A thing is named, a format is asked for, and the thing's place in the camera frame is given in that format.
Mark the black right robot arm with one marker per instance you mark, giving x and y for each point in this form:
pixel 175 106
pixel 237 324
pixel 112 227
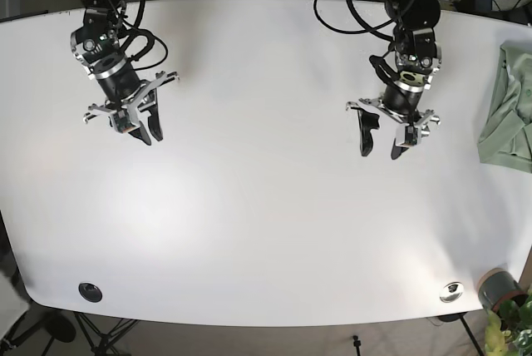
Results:
pixel 108 44

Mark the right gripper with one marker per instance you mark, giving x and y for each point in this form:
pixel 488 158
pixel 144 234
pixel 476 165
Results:
pixel 127 96

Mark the sage green T-shirt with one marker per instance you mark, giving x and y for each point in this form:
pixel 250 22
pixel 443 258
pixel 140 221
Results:
pixel 506 136

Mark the grey plant pot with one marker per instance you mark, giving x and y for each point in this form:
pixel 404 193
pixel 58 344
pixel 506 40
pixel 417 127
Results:
pixel 498 286

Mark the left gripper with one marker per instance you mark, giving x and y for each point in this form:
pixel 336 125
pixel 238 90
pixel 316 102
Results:
pixel 399 101

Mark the black table grommet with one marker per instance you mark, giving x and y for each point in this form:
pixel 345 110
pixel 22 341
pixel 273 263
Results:
pixel 90 292

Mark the green potted plant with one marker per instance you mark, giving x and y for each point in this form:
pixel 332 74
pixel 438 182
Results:
pixel 508 331

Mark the silver table grommet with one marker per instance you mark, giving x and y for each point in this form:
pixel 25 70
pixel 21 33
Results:
pixel 451 292

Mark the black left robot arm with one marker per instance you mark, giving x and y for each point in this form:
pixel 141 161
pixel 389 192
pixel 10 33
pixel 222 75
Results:
pixel 410 35

